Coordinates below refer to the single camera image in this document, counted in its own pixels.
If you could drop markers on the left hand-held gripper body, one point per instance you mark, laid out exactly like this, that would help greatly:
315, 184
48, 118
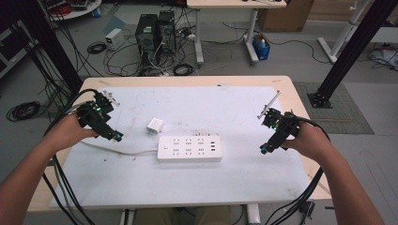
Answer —
94, 115

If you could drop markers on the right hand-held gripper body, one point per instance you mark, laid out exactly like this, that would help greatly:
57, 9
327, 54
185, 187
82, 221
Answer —
283, 125

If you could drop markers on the white charger plug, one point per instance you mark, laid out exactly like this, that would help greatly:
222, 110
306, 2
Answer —
155, 126

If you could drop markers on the white power strip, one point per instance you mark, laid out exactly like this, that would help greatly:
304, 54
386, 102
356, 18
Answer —
189, 149

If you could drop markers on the person's right hand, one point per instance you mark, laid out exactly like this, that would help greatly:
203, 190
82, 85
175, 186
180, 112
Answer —
309, 140

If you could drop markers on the person's left hand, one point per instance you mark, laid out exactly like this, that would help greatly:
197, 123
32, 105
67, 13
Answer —
67, 131

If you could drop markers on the grey floor mat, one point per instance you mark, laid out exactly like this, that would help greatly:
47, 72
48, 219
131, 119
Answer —
344, 112

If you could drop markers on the white table leg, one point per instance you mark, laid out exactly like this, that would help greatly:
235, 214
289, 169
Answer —
126, 217
253, 214

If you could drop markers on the blue box with bottles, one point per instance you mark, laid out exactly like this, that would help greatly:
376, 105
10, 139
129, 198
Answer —
261, 48

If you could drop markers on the small white box device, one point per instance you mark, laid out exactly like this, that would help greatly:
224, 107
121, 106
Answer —
114, 38

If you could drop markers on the white table mat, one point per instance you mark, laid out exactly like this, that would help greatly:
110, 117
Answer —
187, 181

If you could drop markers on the wooden table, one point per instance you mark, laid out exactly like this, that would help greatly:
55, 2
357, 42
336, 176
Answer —
187, 81

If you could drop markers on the black computer tower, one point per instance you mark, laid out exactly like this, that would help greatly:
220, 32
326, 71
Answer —
166, 29
146, 36

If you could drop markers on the dark equipment rack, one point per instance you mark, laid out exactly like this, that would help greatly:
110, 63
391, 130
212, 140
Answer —
12, 50

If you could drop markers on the white metal stand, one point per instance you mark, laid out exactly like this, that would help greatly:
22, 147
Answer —
341, 37

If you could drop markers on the round white table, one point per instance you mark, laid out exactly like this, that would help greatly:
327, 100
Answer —
78, 11

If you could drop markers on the cardboard box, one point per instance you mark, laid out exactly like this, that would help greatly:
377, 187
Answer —
286, 15

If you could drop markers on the wooden desk with white legs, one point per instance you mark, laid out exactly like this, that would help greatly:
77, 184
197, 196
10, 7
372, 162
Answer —
234, 3

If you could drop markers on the black aluminium frame post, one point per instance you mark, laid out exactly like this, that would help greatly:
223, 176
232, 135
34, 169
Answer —
353, 47
51, 47

